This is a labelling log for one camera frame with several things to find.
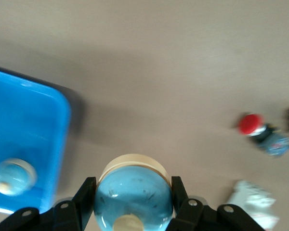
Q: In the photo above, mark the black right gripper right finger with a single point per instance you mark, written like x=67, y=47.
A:
x=195, y=211

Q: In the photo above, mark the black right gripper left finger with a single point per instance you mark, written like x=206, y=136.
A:
x=69, y=211

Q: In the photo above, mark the light blue bell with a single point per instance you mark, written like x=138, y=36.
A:
x=12, y=178
x=132, y=192

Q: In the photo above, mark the white red circuit breaker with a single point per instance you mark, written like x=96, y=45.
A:
x=255, y=204

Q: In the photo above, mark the blue plastic tray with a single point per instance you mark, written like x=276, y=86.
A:
x=26, y=120

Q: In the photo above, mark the red emergency stop button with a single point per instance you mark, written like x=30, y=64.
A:
x=257, y=130

